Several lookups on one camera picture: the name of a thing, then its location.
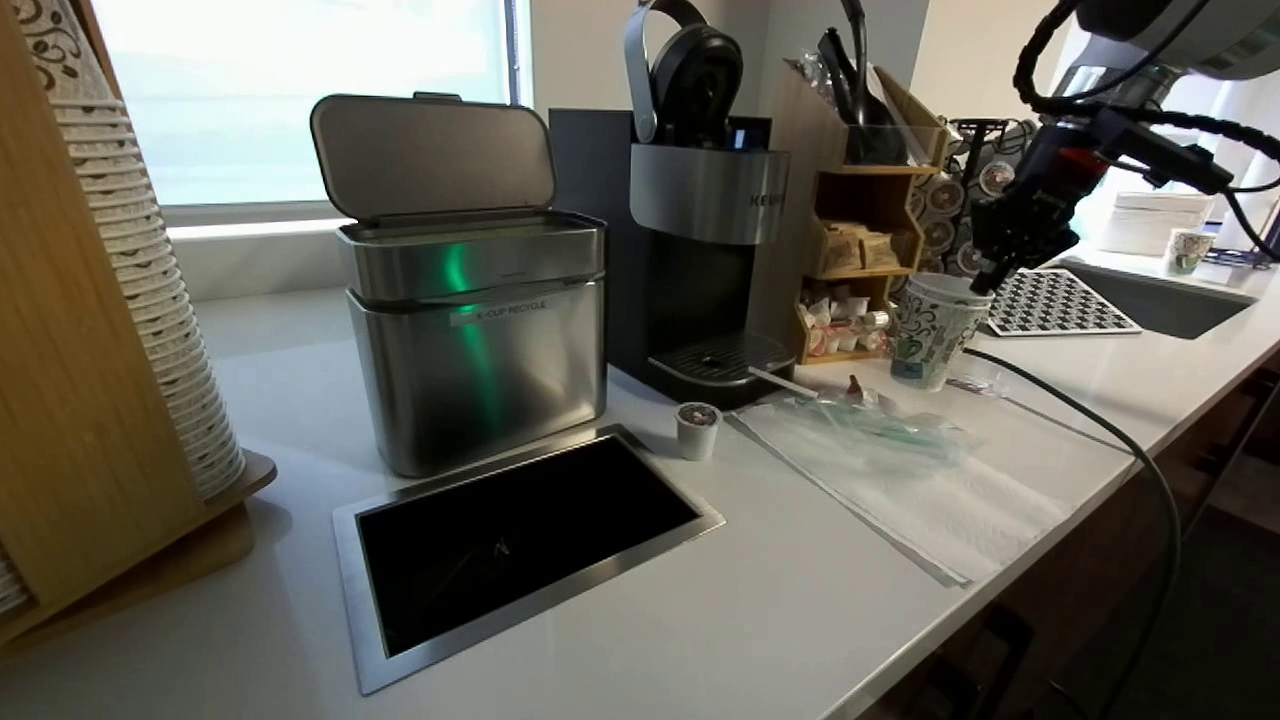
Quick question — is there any coffee pod carousel rack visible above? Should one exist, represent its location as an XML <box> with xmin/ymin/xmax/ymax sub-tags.
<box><xmin>912</xmin><ymin>120</ymin><xmax>1035</xmax><ymax>275</ymax></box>

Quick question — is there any white coffee pod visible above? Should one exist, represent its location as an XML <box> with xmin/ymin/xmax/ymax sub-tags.
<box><xmin>676</xmin><ymin>400</ymin><xmax>719</xmax><ymax>460</ymax></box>

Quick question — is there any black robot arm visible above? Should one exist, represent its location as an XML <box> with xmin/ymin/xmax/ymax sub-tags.
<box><xmin>973</xmin><ymin>0</ymin><xmax>1280</xmax><ymax>296</ymax></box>

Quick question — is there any black power cable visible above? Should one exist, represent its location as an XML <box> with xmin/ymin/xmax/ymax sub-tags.
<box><xmin>962</xmin><ymin>344</ymin><xmax>1189</xmax><ymax>720</ymax></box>

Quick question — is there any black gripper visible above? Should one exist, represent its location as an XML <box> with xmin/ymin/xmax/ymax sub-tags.
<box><xmin>973</xmin><ymin>128</ymin><xmax>1108</xmax><ymax>296</ymax></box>

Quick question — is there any small patterned cup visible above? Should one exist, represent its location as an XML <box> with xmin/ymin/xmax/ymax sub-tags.
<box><xmin>1166</xmin><ymin>229</ymin><xmax>1214</xmax><ymax>275</ymax></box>

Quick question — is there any black utensil holder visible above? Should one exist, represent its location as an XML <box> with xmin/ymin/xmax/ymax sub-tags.
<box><xmin>822</xmin><ymin>0</ymin><xmax>907</xmax><ymax>163</ymax></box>

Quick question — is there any black silver coffee machine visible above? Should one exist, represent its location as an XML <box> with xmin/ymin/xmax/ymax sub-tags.
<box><xmin>550</xmin><ymin>0</ymin><xmax>793</xmax><ymax>407</ymax></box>

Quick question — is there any stainless steel compost bin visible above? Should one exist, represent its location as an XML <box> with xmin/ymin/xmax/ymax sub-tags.
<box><xmin>308</xmin><ymin>91</ymin><xmax>605</xmax><ymax>474</ymax></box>

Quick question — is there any tall paper cup stack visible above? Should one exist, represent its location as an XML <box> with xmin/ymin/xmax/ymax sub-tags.
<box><xmin>6</xmin><ymin>0</ymin><xmax>246</xmax><ymax>501</ymax></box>

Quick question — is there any wooden cup dispenser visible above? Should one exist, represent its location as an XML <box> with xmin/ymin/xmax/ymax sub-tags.
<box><xmin>0</xmin><ymin>0</ymin><xmax>275</xmax><ymax>649</ymax></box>

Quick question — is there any counter sink basin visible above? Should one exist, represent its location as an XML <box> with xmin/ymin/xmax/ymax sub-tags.
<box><xmin>1068</xmin><ymin>259</ymin><xmax>1247</xmax><ymax>338</ymax></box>

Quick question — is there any patterned paper cup stack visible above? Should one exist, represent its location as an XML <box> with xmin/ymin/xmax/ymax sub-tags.
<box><xmin>894</xmin><ymin>270</ymin><xmax>992</xmax><ymax>390</ymax></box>

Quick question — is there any wooden condiment organizer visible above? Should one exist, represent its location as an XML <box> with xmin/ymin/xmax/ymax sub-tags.
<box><xmin>798</xmin><ymin>66</ymin><xmax>947</xmax><ymax>361</ymax></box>

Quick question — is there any black white patterned mat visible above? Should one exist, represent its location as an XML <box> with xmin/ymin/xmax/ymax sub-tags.
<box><xmin>989</xmin><ymin>266</ymin><xmax>1142</xmax><ymax>338</ymax></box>

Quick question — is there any white bowl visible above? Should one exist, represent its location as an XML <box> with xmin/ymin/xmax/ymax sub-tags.
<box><xmin>1093</xmin><ymin>192</ymin><xmax>1206</xmax><ymax>256</ymax></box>

